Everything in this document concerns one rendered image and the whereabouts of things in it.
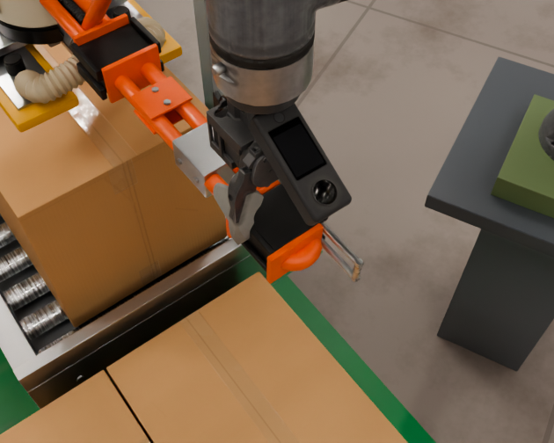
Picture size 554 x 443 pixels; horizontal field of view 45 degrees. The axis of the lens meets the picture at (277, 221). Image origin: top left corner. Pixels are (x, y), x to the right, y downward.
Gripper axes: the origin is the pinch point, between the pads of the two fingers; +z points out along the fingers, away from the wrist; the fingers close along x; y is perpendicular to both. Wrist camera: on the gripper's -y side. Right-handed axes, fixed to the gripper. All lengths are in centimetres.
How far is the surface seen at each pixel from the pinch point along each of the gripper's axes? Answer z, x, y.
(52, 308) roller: 68, 23, 51
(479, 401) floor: 124, -62, -13
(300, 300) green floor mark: 123, -42, 44
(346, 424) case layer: 69, -12, -7
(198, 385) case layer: 69, 7, 17
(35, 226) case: 33, 20, 44
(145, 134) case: 29, -5, 47
